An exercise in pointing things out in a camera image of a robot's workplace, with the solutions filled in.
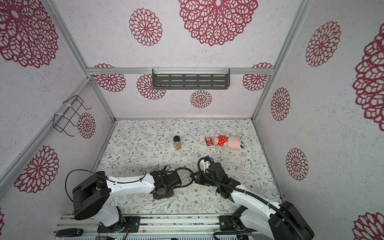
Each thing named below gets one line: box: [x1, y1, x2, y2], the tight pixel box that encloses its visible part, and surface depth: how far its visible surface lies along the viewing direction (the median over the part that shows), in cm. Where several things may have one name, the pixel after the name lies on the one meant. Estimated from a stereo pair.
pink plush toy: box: [214, 134, 244, 150], surface depth 102 cm
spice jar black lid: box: [173, 135, 182, 151], surface depth 99 cm
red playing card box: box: [204, 136, 215, 148], surface depth 106 cm
